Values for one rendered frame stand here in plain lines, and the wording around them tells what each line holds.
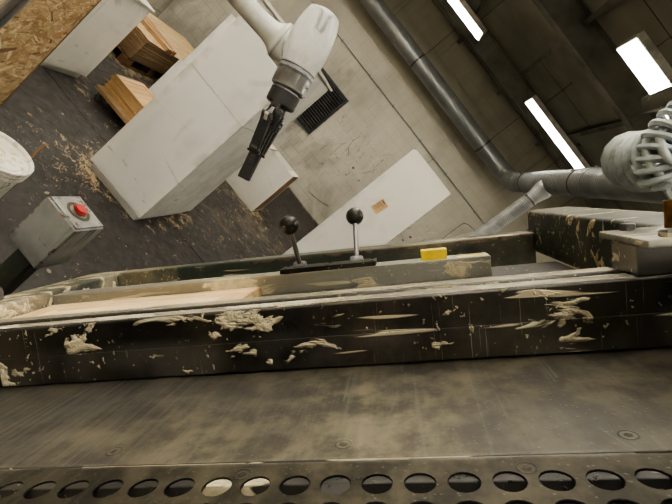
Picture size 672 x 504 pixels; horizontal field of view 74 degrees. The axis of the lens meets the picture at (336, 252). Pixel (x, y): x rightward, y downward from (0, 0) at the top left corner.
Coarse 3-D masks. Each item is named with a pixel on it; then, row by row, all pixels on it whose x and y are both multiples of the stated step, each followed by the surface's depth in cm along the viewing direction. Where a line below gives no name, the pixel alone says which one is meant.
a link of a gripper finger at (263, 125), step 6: (270, 114) 104; (264, 120) 105; (270, 120) 105; (258, 126) 105; (264, 126) 105; (258, 132) 106; (264, 132) 106; (252, 138) 106; (258, 138) 106; (258, 144) 107; (258, 150) 107
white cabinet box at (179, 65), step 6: (180, 60) 473; (174, 66) 475; (180, 66) 474; (168, 72) 477; (174, 72) 476; (162, 78) 478; (168, 78) 478; (156, 84) 480; (162, 84) 479; (150, 90) 482; (156, 90) 481
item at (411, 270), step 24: (384, 264) 89; (408, 264) 88; (432, 264) 87; (456, 264) 87; (480, 264) 86; (120, 288) 99; (144, 288) 96; (168, 288) 96; (192, 288) 95; (216, 288) 94; (264, 288) 93; (288, 288) 92; (312, 288) 91; (336, 288) 90
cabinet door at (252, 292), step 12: (240, 288) 93; (252, 288) 91; (108, 300) 97; (120, 300) 96; (132, 300) 94; (144, 300) 92; (156, 300) 90; (168, 300) 89; (180, 300) 89; (192, 300) 87; (204, 300) 86; (216, 300) 83; (36, 312) 93; (48, 312) 91; (60, 312) 91; (72, 312) 89
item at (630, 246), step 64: (640, 256) 42; (0, 320) 58; (64, 320) 53; (128, 320) 50; (192, 320) 48; (256, 320) 47; (320, 320) 46; (384, 320) 45; (448, 320) 45; (512, 320) 44; (576, 320) 43; (640, 320) 42; (0, 384) 53
